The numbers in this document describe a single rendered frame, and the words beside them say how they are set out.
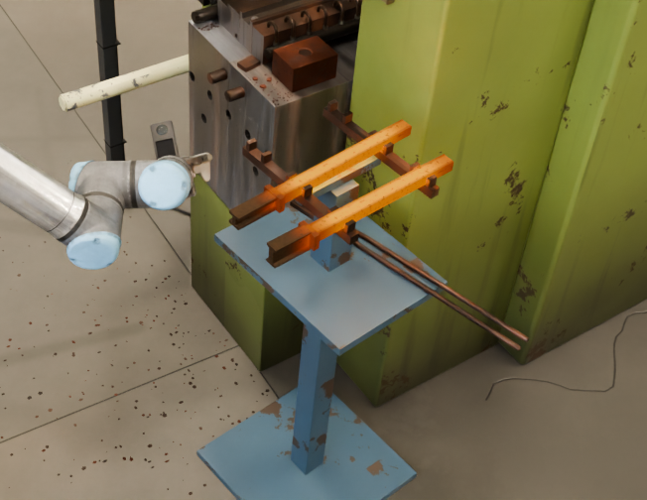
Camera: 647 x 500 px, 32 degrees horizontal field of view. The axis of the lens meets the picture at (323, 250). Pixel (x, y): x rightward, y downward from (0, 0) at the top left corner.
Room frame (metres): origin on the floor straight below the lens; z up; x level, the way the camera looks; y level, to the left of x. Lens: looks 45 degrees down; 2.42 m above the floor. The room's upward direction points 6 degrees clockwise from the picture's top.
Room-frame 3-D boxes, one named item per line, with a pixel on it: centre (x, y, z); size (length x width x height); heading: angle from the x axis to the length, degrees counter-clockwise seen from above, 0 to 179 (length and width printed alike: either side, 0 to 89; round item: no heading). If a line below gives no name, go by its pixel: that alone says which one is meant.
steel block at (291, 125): (2.27, 0.04, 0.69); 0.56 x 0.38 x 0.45; 129
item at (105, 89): (2.39, 0.53, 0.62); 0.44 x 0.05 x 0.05; 129
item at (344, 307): (1.66, -0.02, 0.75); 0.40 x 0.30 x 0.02; 45
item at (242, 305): (2.27, 0.04, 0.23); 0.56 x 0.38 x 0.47; 129
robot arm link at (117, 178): (1.56, 0.42, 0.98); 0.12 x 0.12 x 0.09; 7
